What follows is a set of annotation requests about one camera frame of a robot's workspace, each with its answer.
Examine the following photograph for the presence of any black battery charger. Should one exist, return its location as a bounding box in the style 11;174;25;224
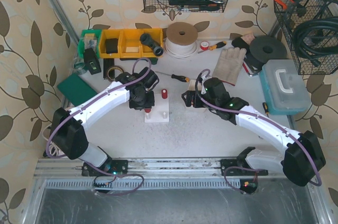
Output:
83;48;101;75

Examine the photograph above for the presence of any brown tape roll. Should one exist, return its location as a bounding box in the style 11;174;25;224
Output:
105;66;125;82

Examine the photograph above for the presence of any clear teal storage box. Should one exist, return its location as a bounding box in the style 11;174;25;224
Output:
259;59;311;115

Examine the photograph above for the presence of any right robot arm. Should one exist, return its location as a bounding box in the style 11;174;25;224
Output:
181;69;326;186

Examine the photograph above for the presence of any black cable spool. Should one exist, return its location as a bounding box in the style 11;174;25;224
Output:
244;35;287;70

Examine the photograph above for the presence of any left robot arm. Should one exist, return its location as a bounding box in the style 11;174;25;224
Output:
45;66;159;176

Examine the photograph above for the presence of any green small bin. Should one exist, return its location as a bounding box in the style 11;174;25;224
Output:
77;30;102;58

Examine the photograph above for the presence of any white peg base plate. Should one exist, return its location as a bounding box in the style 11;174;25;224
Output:
144;93;170;123

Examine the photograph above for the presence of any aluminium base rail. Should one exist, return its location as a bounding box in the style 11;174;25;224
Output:
33;157;284;192

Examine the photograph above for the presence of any yellow black screwdriver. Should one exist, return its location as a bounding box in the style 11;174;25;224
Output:
198;41;227;54

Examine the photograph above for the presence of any right wire basket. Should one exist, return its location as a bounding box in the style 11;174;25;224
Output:
274;0;337;75

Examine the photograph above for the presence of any black orange screwdriver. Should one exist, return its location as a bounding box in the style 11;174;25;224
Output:
156;71;190;82

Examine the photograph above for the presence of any black pipe fitting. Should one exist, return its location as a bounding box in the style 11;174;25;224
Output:
139;33;164;57

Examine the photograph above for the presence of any black coiled hose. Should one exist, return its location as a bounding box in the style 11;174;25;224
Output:
292;16;338;61

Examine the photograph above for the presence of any white cable spool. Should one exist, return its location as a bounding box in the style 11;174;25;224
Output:
165;22;198;59

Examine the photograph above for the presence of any yellow triple bin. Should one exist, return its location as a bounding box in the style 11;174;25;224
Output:
99;28;164;59

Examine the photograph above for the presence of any red handled hex key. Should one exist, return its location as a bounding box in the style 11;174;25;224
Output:
243;61;260;77

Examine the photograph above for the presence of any white spring tray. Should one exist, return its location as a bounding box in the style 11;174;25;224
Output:
182;80;206;113

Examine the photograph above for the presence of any black box in bin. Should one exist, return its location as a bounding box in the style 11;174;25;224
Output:
105;38;118;54

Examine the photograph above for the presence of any beige work glove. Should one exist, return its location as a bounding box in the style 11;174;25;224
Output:
212;48;247;86

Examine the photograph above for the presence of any black sanding block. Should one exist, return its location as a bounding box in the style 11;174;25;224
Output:
231;37;250;54

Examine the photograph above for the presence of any red white tape roll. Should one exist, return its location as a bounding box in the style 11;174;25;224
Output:
200;41;210;51

